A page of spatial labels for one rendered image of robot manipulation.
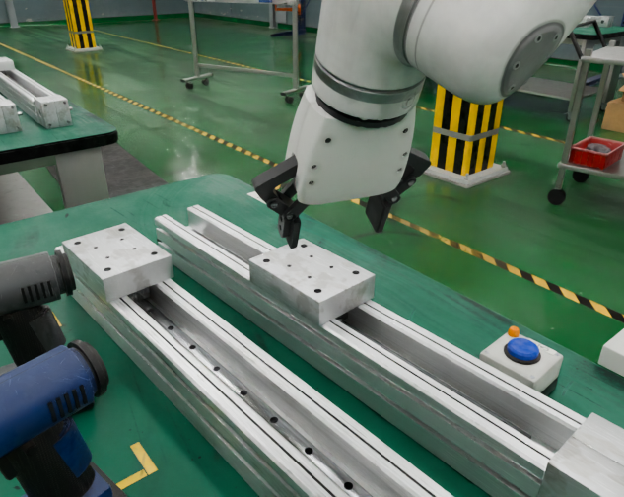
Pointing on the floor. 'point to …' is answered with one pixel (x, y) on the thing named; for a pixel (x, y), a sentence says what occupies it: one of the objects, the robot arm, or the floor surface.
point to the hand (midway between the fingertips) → (333, 223)
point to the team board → (245, 68)
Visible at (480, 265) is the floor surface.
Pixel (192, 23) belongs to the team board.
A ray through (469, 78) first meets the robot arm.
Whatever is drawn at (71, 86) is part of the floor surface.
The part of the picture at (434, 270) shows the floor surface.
